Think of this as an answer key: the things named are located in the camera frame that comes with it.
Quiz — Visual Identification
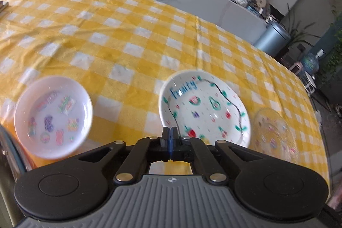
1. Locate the clear glass plate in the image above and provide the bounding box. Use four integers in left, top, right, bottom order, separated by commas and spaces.
252, 108, 298, 162

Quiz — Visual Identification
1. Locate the white fruit print plate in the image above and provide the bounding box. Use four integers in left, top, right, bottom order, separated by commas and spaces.
158, 69, 252, 148

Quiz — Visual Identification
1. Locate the grey trash can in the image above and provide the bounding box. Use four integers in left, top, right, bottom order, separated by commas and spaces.
252, 20, 292, 57

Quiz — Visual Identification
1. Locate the small pink stool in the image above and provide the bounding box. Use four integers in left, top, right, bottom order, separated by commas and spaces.
289, 62, 304, 75

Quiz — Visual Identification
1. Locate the white round stool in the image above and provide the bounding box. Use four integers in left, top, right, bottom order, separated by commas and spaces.
303, 74, 318, 96

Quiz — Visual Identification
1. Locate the small white sticker plate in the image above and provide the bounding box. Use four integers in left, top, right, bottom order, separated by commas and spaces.
14, 76, 93, 159

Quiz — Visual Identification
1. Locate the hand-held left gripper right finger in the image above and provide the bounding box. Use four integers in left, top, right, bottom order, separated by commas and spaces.
170, 127, 268, 186

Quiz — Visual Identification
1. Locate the blue water bottle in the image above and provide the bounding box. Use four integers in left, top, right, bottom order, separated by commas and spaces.
299, 49, 325, 79

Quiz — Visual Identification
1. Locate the yellow checked tablecloth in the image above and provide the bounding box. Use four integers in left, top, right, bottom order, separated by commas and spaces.
0, 0, 330, 183

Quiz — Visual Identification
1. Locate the tall potted plant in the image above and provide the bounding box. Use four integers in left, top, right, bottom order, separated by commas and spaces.
285, 4, 321, 51

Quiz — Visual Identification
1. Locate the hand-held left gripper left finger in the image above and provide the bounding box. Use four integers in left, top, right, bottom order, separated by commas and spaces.
77, 127, 170, 185

